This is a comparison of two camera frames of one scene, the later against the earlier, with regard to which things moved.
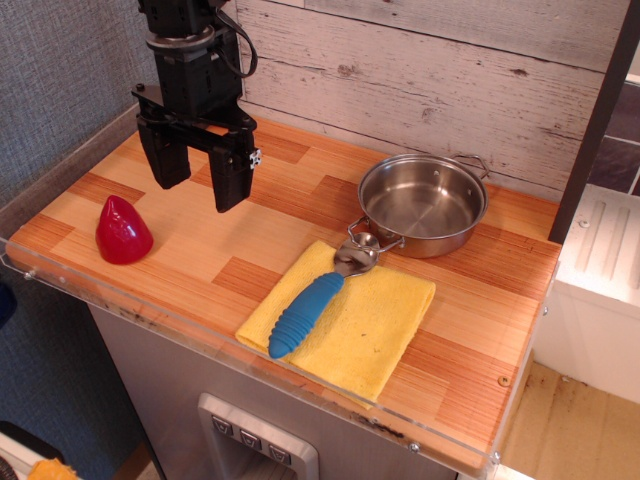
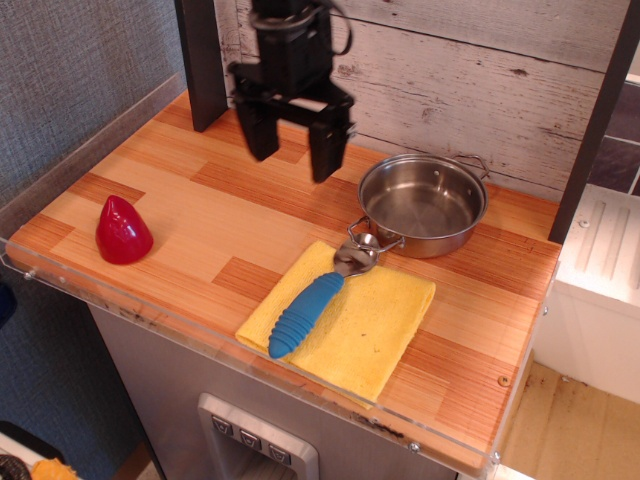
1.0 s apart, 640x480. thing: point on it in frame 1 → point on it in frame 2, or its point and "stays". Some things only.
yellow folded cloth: [358, 344] stays
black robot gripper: [199, 100] → [294, 58]
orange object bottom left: [52, 469] stays
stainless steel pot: [429, 202] stays
